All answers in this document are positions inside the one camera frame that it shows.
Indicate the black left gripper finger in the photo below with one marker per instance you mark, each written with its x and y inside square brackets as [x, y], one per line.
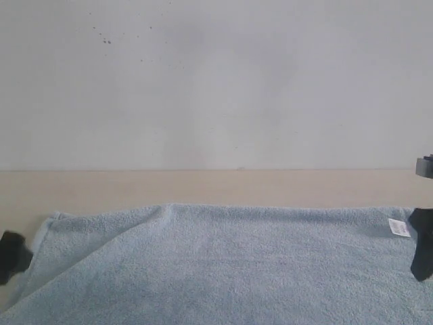
[15, 256]

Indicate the white barcode label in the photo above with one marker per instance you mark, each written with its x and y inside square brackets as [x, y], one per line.
[399, 228]

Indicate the light blue fluffy towel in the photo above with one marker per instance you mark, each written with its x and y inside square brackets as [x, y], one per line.
[204, 264]

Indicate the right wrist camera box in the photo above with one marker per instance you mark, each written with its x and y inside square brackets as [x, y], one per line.
[424, 167]

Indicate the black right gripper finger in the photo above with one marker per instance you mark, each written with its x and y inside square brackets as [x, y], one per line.
[420, 228]

